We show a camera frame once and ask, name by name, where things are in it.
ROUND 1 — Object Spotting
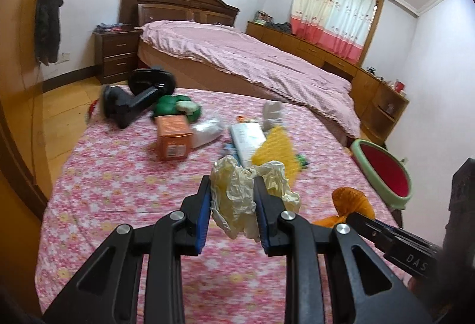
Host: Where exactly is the black hanging jacket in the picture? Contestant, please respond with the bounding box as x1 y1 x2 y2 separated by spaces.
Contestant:
34 0 64 67

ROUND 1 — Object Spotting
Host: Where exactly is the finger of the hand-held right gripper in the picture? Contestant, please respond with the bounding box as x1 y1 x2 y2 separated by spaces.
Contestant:
346 212 396 248

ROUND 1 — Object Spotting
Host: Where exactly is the white plastic bag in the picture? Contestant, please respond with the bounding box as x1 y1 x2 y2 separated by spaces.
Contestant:
191 118 225 150

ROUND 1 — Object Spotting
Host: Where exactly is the wooden wardrobe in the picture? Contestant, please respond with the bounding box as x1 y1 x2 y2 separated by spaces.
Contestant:
0 0 71 221

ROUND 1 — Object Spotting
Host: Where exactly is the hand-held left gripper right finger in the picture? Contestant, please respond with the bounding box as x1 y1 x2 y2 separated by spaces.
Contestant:
253 176 433 324

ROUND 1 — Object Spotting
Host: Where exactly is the brown wooden bed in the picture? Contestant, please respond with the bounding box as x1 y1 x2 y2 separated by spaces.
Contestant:
121 0 362 152

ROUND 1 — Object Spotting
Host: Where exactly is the brown wooden nightstand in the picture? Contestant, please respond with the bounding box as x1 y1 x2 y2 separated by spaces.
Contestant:
93 29 143 85

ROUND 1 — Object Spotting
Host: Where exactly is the orange cardboard box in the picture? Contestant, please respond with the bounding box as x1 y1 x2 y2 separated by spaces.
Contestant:
154 115 194 162

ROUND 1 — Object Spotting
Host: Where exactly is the wooden corner shelf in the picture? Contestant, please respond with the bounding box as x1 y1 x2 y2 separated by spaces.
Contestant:
371 81 410 146

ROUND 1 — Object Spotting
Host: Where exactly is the long wooden cabinet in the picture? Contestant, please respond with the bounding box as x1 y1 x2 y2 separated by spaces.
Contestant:
246 21 381 124

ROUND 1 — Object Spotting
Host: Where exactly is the pink floral tablecloth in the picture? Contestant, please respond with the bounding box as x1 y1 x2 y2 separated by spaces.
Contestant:
35 86 403 313

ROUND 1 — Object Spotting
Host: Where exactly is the orange mesh bag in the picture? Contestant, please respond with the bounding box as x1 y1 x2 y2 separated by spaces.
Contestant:
313 187 375 228

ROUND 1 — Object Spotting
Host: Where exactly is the white sock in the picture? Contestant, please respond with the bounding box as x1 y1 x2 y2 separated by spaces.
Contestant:
262 100 286 132

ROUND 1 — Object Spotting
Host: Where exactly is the pink checked blanket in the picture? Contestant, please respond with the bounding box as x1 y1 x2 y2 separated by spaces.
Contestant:
139 20 362 139

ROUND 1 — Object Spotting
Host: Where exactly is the green basin with red inside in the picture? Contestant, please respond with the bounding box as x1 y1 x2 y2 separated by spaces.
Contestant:
351 138 413 209

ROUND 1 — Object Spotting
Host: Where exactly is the white tissue pack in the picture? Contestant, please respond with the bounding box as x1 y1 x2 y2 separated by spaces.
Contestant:
228 122 268 169

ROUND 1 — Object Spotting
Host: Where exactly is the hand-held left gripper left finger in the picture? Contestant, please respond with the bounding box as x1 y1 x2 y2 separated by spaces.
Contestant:
42 176 212 324

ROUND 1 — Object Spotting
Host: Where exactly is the cream plastic bag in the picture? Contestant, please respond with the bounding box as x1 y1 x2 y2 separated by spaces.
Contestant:
210 155 301 243

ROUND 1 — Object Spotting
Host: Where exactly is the yellow mesh cloth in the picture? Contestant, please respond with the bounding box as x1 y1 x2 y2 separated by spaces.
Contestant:
251 126 297 187

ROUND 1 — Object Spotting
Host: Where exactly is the black phone holder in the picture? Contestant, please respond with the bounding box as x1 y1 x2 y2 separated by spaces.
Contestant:
102 66 177 129

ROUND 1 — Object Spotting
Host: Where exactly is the white and pink curtain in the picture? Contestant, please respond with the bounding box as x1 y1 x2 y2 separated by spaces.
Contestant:
290 0 378 64

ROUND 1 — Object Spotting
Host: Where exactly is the green clover-shaped container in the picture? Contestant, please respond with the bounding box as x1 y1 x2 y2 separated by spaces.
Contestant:
153 95 203 123

